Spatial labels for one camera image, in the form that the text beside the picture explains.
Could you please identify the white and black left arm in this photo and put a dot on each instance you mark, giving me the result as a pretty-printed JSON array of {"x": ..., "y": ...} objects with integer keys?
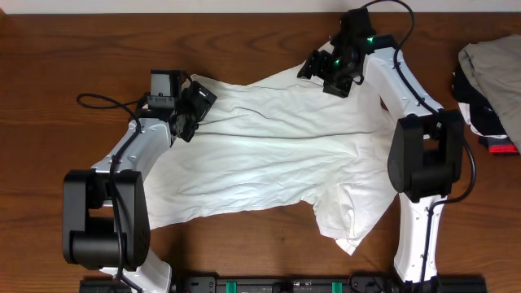
[{"x": 105, "y": 218}]

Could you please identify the white t-shirt black print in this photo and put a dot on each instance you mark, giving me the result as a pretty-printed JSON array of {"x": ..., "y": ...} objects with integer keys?
[{"x": 277, "y": 142}]

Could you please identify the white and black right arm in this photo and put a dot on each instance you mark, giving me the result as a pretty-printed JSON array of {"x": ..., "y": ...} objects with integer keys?
[{"x": 425, "y": 156}]

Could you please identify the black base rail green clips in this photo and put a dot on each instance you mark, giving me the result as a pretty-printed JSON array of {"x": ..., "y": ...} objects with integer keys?
[{"x": 365, "y": 283}]

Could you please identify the grey folded garment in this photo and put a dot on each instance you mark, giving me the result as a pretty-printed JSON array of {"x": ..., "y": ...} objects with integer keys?
[{"x": 493, "y": 68}]

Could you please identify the black red folded garment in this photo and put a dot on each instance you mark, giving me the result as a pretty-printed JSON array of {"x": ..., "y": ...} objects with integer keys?
[{"x": 480, "y": 116}]

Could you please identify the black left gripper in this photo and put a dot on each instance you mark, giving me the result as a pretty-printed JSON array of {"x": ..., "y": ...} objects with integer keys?
[{"x": 199, "y": 102}]

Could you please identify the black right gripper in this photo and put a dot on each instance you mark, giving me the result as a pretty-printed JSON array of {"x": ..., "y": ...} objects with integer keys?
[{"x": 316, "y": 63}]

